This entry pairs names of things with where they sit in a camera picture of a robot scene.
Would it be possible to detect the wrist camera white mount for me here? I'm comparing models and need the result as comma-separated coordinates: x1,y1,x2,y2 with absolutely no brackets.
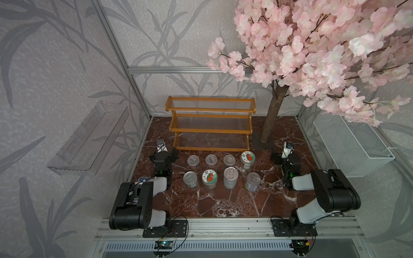
157,139,168,153
281,141,294,159

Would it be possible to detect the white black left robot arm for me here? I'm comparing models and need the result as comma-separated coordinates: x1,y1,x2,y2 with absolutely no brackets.
109,147,179,231

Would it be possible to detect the clear jar tomato lid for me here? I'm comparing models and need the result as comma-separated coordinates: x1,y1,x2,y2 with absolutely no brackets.
240,150,256,170

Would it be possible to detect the silver green label tin can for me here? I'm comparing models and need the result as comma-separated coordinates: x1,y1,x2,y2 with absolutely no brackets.
183,171,199,189

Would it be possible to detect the white wire mesh basket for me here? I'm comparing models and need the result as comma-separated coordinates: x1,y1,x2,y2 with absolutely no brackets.
314,114,395,178

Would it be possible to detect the right circuit board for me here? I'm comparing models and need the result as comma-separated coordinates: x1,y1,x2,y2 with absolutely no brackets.
289,239,314,258

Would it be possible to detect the blue dotted work glove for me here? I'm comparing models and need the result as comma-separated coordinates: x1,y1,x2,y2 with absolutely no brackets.
137,176,154,183

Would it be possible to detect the left green circuit board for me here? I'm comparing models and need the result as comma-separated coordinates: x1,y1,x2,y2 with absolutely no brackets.
154,240,175,250

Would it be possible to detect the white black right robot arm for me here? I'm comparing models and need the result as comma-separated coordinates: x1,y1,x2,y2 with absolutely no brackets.
271,152,361,228

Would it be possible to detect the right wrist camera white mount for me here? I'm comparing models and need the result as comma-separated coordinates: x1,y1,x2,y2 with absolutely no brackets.
281,141,294,159

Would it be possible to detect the small clear red-label seed jar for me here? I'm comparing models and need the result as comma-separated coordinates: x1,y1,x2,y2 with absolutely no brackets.
223,154,236,167

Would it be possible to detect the small clear grey-label seed jar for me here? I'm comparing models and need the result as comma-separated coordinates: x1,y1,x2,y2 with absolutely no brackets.
205,154,218,167

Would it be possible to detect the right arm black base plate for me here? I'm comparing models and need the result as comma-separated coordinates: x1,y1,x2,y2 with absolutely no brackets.
270,217,318,238

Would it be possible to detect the aluminium front rail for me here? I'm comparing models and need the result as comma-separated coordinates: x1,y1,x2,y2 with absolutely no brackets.
89,217,368,258

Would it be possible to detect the tall clear tomato-label jar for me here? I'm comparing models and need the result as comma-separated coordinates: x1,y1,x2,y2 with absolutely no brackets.
201,169,218,190

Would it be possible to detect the purple label tin can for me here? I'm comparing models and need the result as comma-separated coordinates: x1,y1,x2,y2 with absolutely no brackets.
245,172,261,192

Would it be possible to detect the orange wooden three-tier shelf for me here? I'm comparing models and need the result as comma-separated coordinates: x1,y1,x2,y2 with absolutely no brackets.
165,96,257,152

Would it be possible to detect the pink cherry blossom tree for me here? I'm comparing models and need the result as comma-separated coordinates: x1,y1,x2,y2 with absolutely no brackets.
207,0,413,144

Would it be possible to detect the clear acrylic wall shelf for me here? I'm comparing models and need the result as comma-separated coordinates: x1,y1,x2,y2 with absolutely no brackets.
47,101,130,176

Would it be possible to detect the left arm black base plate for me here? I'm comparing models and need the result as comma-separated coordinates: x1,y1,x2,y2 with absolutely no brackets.
143,219,189,238

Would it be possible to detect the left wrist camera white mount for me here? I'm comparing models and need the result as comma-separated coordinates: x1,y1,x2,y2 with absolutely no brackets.
157,139,168,153

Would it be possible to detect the green white tin can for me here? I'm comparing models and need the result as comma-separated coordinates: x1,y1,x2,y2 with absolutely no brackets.
223,167,239,189

